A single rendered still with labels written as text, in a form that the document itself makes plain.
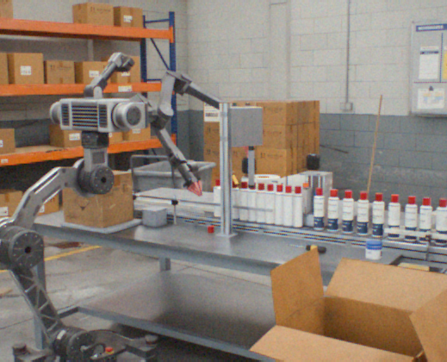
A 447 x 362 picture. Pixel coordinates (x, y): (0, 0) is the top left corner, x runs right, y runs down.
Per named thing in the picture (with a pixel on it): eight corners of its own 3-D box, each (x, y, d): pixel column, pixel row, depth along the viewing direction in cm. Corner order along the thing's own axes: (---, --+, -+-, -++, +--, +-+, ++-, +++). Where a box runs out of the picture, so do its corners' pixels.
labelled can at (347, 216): (354, 232, 300) (355, 190, 297) (350, 234, 296) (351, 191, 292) (344, 231, 303) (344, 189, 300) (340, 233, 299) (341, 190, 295)
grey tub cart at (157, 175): (165, 234, 674) (163, 145, 659) (220, 239, 651) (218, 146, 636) (123, 255, 593) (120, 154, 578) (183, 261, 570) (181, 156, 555)
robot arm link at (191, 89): (171, 90, 334) (181, 76, 328) (172, 85, 339) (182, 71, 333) (239, 127, 347) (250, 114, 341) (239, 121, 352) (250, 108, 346)
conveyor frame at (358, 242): (388, 245, 295) (388, 235, 294) (380, 251, 285) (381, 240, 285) (125, 210, 384) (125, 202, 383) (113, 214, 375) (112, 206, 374)
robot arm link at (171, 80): (158, 78, 336) (167, 64, 330) (180, 89, 340) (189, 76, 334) (148, 125, 301) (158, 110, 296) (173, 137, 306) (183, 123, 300)
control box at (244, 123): (263, 145, 313) (263, 107, 310) (231, 146, 307) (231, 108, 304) (254, 143, 322) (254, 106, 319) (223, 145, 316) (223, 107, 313)
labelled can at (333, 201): (339, 230, 304) (340, 189, 301) (335, 233, 300) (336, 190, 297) (330, 229, 307) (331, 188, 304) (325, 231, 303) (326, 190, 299)
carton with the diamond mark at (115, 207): (133, 220, 347) (132, 171, 343) (102, 228, 328) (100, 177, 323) (95, 214, 364) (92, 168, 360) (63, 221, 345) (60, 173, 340)
